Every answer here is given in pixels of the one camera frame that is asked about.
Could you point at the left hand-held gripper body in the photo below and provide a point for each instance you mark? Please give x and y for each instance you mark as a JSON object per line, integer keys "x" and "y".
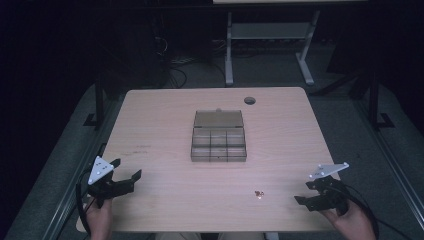
{"x": 99, "y": 170}

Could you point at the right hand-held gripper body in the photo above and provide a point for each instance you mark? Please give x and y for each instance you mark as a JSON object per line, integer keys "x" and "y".
{"x": 328, "y": 186}

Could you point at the small copper earrings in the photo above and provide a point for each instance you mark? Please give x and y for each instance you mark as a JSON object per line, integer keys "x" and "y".
{"x": 259, "y": 194}

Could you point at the clear plastic compartment box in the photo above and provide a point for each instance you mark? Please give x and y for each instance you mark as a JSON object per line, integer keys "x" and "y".
{"x": 218, "y": 136}

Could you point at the person's right hand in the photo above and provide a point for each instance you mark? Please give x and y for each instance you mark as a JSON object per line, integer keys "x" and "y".
{"x": 353, "y": 224}

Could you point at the person's left hand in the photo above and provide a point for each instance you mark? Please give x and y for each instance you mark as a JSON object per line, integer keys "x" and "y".
{"x": 100, "y": 218}

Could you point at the black metal stand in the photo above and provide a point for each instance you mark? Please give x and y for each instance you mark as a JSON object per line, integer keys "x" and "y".
{"x": 98, "y": 100}
{"x": 375, "y": 100}

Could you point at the grey metal floor rail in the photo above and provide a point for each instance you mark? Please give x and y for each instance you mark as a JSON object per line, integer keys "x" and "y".
{"x": 393, "y": 160}
{"x": 76, "y": 173}

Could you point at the white metal desk frame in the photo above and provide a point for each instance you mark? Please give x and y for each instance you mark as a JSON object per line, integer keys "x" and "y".
{"x": 266, "y": 31}

